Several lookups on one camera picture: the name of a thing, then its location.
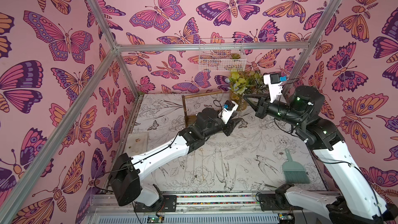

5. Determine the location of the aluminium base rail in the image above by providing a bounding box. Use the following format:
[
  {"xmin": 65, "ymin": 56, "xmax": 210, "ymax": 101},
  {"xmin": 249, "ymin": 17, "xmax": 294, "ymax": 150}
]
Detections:
[{"xmin": 83, "ymin": 192, "xmax": 330, "ymax": 224}]

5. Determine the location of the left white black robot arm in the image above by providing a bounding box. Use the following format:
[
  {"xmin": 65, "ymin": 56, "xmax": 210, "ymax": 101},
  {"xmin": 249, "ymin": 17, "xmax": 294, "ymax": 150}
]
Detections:
[{"xmin": 108, "ymin": 108, "xmax": 242, "ymax": 208}]

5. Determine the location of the glass vase with plants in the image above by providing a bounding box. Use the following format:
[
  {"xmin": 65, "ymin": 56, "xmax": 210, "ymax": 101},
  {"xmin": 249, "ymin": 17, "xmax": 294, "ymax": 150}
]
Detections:
[{"xmin": 228, "ymin": 71, "xmax": 269, "ymax": 111}]

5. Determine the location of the green brush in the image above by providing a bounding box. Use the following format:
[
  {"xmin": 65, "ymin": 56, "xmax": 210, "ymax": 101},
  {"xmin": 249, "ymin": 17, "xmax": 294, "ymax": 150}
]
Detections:
[{"xmin": 282, "ymin": 149, "xmax": 310, "ymax": 184}]

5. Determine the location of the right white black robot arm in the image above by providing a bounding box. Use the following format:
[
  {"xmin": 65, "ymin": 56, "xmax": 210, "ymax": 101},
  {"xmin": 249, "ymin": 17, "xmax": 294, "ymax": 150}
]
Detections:
[{"xmin": 244, "ymin": 86, "xmax": 398, "ymax": 224}]

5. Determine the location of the wooden jewelry display stand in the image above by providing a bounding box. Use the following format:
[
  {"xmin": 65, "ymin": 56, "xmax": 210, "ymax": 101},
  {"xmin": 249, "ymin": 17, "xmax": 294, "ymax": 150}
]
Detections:
[{"xmin": 181, "ymin": 90, "xmax": 224, "ymax": 127}]

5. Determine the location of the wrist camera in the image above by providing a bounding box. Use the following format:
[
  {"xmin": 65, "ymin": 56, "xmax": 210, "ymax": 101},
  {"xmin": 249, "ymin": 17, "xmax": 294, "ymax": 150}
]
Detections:
[
  {"xmin": 219, "ymin": 100, "xmax": 238, "ymax": 124},
  {"xmin": 263, "ymin": 73, "xmax": 287, "ymax": 103}
]

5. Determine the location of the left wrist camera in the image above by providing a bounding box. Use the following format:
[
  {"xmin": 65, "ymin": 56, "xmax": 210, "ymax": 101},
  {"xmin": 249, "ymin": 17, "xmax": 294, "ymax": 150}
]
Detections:
[{"xmin": 219, "ymin": 100, "xmax": 238, "ymax": 124}]

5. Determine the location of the thin chain necklace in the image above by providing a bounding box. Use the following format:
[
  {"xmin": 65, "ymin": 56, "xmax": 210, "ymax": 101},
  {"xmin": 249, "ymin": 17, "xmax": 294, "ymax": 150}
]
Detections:
[{"xmin": 198, "ymin": 149, "xmax": 207, "ymax": 183}]

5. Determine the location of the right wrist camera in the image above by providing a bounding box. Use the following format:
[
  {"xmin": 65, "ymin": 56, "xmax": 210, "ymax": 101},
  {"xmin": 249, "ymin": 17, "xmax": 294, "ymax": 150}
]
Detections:
[{"xmin": 263, "ymin": 73, "xmax": 287, "ymax": 103}]

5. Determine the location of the white wire wall basket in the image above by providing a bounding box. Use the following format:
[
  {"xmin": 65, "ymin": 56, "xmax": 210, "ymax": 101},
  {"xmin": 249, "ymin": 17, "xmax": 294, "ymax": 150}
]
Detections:
[{"xmin": 198, "ymin": 41, "xmax": 247, "ymax": 72}]

